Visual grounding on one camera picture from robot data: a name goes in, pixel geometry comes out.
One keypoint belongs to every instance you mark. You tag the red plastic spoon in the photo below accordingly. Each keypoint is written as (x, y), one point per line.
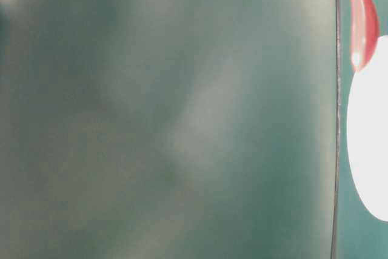
(365, 31)

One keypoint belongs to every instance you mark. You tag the white ceramic bowl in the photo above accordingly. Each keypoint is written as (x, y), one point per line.
(367, 132)

